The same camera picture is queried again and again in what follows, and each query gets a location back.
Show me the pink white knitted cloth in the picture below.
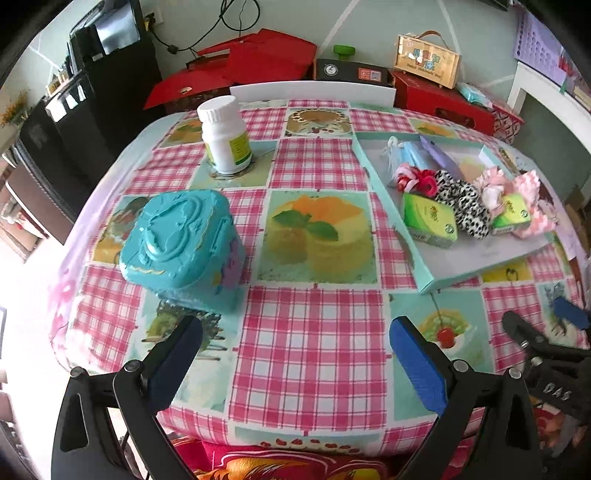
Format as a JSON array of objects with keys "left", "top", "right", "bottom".
[{"left": 512, "top": 170, "right": 557, "bottom": 239}]

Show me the green tissue pack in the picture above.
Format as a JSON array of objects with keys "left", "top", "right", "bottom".
[
  {"left": 490, "top": 193, "right": 531, "bottom": 235},
  {"left": 402, "top": 193, "right": 458, "bottom": 249}
]

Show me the leopard print scrunchie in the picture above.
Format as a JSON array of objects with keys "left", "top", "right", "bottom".
[{"left": 435, "top": 170, "right": 492, "bottom": 240}]

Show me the beige round sponge puff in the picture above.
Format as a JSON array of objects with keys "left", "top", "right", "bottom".
[{"left": 459, "top": 156, "right": 486, "bottom": 183}]

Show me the purple tissue pack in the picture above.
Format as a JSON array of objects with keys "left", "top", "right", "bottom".
[{"left": 419, "top": 135, "right": 465, "bottom": 180}]

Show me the red pink ribbon flower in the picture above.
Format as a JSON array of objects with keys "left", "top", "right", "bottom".
[{"left": 394, "top": 163, "right": 438, "bottom": 198}]

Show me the blue face mask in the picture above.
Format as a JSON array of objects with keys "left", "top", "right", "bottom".
[{"left": 380, "top": 136, "right": 437, "bottom": 187}]

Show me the pink floral scrunchie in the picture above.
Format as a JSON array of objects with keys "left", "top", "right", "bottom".
[{"left": 472, "top": 166, "right": 509, "bottom": 219}]

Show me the teal shallow box tray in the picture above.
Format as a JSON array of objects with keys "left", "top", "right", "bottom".
[{"left": 353, "top": 132, "right": 551, "bottom": 294}]

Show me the white desk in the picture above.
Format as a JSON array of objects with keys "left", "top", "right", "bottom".
[{"left": 507, "top": 62, "right": 591, "bottom": 153}]

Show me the red patterned box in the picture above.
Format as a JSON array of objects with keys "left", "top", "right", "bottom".
[{"left": 483, "top": 90, "right": 524, "bottom": 145}]

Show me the teal plastic lidded box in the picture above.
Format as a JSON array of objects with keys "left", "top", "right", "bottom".
[{"left": 119, "top": 190, "right": 245, "bottom": 314}]

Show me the blue wet wipes pack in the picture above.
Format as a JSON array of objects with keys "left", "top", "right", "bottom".
[{"left": 456, "top": 82, "right": 493, "bottom": 109}]

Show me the pink checkered picture tablecloth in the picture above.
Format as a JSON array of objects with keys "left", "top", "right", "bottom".
[{"left": 51, "top": 100, "right": 588, "bottom": 454}]

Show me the red cut-out box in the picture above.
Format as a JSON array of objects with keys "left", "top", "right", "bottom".
[{"left": 391, "top": 70, "right": 495, "bottom": 136}]

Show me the purple perforated file basket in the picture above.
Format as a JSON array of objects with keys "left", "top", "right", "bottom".
[{"left": 514, "top": 6, "right": 589, "bottom": 86}]

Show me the black carton box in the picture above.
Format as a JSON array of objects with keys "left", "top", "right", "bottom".
[{"left": 314, "top": 58, "right": 394, "bottom": 87}]

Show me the white foam board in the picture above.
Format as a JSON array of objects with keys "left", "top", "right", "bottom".
[{"left": 229, "top": 80, "right": 397, "bottom": 108}]

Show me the white green-label bottle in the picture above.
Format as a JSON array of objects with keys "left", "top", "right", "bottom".
[{"left": 197, "top": 95, "right": 252, "bottom": 175}]

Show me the green dumbbell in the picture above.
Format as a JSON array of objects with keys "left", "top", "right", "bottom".
[{"left": 332, "top": 44, "right": 356, "bottom": 61}]

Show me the black cabinet with printer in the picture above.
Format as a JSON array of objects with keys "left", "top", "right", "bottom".
[{"left": 7, "top": 1, "right": 164, "bottom": 243}]

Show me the red gift bag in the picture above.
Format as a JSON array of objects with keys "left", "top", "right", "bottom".
[{"left": 144, "top": 28, "right": 317, "bottom": 110}]

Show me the yellow handled gift box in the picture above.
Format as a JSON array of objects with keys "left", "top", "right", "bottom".
[{"left": 394, "top": 30, "right": 462, "bottom": 89}]

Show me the black hanging cable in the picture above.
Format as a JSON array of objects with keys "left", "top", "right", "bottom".
[{"left": 144, "top": 0, "right": 263, "bottom": 56}]

